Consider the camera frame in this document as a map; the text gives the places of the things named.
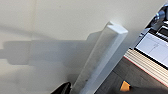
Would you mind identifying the pale wooden slat board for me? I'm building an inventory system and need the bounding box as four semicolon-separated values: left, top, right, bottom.
123;46;168;88

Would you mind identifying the white flat panel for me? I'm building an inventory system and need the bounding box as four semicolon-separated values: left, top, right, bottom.
134;31;168;68

